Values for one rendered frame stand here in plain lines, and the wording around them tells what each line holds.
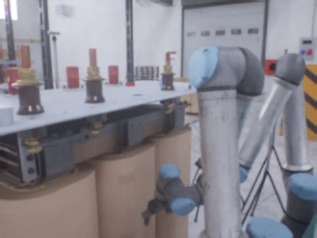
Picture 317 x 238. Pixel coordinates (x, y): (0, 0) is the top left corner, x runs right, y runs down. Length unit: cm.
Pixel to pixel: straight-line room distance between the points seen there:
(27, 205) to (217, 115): 68
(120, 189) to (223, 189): 65
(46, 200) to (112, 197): 40
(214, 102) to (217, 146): 12
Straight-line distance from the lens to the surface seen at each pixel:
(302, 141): 146
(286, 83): 126
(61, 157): 103
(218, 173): 76
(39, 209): 102
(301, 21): 593
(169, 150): 160
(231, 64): 76
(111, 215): 137
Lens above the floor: 152
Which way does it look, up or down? 12 degrees down
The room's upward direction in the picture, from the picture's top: straight up
